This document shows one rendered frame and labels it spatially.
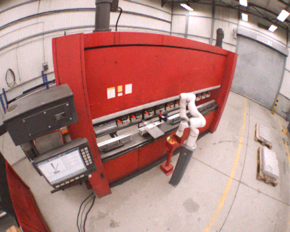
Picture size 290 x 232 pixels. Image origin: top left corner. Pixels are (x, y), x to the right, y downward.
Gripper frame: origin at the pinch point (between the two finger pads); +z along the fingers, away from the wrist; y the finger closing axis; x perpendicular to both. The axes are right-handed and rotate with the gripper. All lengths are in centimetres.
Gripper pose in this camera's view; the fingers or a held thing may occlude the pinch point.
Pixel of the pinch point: (177, 137)
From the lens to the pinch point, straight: 219.1
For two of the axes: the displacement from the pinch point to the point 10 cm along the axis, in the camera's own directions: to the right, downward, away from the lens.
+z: -1.1, 8.0, 5.9
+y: 5.9, 5.3, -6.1
